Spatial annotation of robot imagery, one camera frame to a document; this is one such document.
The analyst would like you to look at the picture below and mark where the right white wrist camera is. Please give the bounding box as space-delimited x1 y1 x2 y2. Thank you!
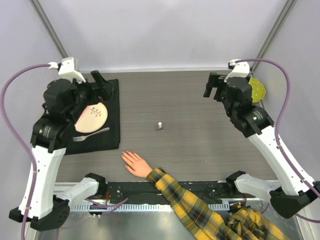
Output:
224 59 251 83

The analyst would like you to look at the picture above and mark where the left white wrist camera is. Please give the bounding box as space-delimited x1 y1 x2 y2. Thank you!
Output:
48 57 86 84

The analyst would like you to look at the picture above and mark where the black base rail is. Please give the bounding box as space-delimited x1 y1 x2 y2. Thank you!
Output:
107 181 254 205

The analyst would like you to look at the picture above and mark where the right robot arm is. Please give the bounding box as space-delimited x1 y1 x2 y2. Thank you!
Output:
203 72 320 219

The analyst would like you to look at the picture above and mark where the yellow plaid sleeve forearm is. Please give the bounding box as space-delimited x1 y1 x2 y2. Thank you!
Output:
146 168 289 240

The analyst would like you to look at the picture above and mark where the purple nail polish bottle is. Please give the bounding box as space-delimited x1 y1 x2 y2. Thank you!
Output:
157 126 164 132

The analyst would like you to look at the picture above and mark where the black cloth mat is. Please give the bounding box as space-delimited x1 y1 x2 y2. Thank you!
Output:
65 79 121 155

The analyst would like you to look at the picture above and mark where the pink cream plate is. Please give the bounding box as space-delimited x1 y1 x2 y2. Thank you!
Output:
74 102 108 134

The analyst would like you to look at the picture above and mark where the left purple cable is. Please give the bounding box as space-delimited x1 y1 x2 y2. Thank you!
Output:
0 63 53 240

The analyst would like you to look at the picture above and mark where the silver fork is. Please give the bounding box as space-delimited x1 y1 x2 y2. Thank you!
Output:
72 127 110 142

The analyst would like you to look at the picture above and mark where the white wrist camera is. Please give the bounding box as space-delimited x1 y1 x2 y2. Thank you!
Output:
224 59 251 83
48 57 86 84

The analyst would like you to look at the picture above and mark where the mannequin hand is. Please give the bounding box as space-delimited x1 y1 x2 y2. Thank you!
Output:
121 151 153 179

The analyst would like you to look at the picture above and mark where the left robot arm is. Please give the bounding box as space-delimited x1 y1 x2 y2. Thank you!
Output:
9 70 112 232

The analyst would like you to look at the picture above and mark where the green dotted plate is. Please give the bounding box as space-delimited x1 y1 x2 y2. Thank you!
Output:
248 77 266 103

